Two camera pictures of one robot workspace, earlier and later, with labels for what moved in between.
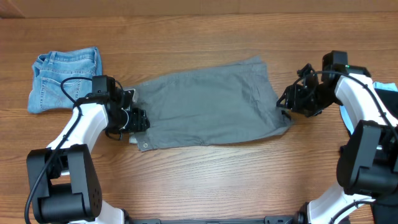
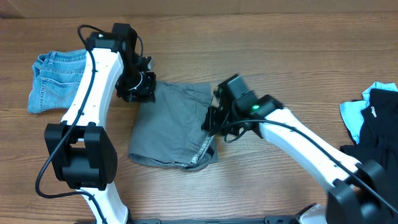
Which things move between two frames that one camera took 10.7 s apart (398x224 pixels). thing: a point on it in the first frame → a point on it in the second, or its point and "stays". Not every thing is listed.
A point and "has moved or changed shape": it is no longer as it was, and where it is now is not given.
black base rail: x=281 y=219 stays
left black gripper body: x=135 y=119 → x=144 y=88
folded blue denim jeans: x=50 y=68 stays
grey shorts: x=230 y=102 has moved or changed shape
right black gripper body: x=310 y=101 → x=218 y=117
